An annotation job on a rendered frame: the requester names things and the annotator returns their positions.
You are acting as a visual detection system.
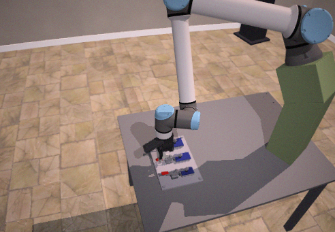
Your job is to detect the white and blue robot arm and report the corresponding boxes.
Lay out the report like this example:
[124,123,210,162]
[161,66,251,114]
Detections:
[143,0,333,153]

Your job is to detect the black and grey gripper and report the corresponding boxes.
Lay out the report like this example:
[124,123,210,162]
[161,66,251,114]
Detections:
[156,133,174,163]

